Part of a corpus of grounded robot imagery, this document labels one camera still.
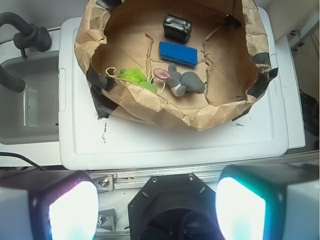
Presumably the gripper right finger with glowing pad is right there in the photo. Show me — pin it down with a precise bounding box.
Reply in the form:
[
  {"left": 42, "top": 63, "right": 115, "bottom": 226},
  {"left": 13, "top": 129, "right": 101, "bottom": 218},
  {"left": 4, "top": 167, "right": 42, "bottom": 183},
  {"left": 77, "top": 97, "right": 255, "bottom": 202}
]
[{"left": 215, "top": 163, "right": 320, "bottom": 240}]

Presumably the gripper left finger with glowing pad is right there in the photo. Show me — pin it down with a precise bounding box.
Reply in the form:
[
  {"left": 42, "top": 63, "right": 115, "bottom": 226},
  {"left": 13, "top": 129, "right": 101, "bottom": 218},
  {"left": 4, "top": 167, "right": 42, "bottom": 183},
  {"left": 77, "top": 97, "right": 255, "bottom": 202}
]
[{"left": 0, "top": 170, "right": 99, "bottom": 240}]

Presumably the black tape-wrapped box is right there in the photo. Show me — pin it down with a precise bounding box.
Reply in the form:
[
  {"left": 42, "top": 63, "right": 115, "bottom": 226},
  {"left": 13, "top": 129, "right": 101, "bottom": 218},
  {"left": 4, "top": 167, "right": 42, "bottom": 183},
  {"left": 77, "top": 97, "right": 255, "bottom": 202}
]
[{"left": 162, "top": 13, "right": 192, "bottom": 44}]

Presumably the white plastic lid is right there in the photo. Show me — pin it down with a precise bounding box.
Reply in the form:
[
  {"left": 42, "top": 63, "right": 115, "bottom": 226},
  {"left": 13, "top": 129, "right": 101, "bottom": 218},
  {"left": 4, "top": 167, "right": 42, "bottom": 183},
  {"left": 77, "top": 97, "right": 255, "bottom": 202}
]
[{"left": 58, "top": 17, "right": 289, "bottom": 170}]

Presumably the grey sink basin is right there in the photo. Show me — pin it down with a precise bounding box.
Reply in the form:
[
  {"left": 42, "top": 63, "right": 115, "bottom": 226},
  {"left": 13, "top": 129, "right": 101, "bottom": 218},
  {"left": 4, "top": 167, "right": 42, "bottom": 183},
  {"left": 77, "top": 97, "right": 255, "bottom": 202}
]
[{"left": 0, "top": 51, "right": 59, "bottom": 145}]

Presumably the grey plush mouse toy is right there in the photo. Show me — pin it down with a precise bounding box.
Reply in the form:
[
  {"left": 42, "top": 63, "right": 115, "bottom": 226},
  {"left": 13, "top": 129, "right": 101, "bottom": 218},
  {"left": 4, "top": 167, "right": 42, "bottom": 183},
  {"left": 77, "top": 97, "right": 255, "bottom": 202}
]
[{"left": 153, "top": 62, "right": 206, "bottom": 97}]

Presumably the green fuzzy toy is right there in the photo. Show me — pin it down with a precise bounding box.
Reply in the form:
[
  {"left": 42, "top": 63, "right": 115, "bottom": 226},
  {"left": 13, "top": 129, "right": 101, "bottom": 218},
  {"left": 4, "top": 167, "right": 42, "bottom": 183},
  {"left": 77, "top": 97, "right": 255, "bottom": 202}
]
[{"left": 117, "top": 68, "right": 157, "bottom": 93}]

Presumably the brown paper bag bin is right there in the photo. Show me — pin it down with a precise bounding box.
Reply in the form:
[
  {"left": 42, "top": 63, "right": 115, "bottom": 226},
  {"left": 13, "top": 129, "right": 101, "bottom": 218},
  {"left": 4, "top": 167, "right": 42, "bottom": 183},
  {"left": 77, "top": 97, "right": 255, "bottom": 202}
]
[{"left": 74, "top": 0, "right": 278, "bottom": 132}]

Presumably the blue sponge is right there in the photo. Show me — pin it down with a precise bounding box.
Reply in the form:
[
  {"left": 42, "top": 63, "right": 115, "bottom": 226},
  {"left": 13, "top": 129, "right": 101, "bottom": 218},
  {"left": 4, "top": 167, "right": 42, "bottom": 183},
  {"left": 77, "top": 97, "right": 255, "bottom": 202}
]
[{"left": 158, "top": 41, "right": 198, "bottom": 68}]

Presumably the aluminium extrusion rail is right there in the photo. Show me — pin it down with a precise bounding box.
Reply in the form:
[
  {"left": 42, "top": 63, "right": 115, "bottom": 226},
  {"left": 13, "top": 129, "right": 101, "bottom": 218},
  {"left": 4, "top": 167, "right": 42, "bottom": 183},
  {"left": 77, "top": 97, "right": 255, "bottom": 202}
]
[{"left": 88, "top": 164, "right": 226, "bottom": 192}]

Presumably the black cable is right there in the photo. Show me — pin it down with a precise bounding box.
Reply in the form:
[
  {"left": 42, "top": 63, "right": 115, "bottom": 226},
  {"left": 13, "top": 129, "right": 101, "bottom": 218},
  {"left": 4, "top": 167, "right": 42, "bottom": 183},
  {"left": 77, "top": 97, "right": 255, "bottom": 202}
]
[{"left": 0, "top": 151, "right": 48, "bottom": 172}]

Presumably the black octagonal mount plate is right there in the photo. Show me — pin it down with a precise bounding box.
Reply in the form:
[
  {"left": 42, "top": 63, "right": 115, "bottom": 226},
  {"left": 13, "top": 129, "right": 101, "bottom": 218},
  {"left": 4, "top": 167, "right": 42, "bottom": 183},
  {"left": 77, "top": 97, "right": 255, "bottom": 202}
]
[{"left": 127, "top": 173, "right": 224, "bottom": 240}]

